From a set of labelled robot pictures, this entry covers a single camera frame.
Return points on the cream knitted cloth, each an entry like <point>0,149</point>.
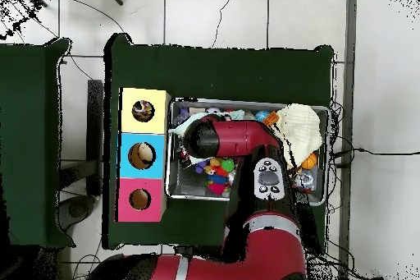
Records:
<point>298,129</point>

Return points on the silver mesh bin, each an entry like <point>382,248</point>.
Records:
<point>190,181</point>

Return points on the dark green side table cloth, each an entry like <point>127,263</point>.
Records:
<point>29,112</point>

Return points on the green spiky creature toy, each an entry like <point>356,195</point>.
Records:
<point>227,164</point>

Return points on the orange plastic block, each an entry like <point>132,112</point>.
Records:
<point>270,118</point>

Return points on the black and white soccer ball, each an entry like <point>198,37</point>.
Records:
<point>213,110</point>

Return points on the wooden box with three holes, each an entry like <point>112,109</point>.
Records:
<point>157,102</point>

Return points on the orange basketball toy ball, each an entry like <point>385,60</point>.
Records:
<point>309,161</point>

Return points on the blue globe ball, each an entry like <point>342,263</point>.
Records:
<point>262,115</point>

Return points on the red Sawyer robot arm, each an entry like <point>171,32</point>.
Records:
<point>236,138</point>

